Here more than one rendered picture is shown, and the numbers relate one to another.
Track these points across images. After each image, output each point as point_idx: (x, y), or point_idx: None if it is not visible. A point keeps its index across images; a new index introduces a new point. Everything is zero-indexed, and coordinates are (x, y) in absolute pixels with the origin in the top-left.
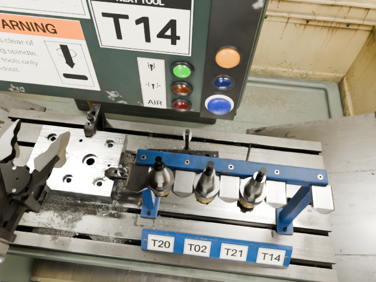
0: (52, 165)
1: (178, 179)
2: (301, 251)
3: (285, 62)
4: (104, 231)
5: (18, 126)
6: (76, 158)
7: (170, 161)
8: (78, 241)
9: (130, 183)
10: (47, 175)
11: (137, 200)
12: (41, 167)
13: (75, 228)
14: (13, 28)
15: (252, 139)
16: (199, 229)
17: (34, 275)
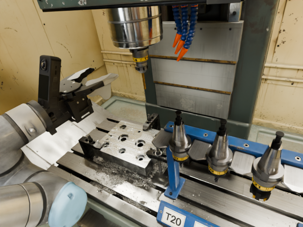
0: (96, 84)
1: (195, 146)
2: None
3: None
4: (133, 197)
5: (90, 70)
6: (132, 140)
7: (191, 132)
8: (113, 198)
9: (155, 140)
10: (91, 91)
11: (165, 182)
12: (89, 84)
13: (115, 188)
14: None
15: None
16: (211, 221)
17: (80, 221)
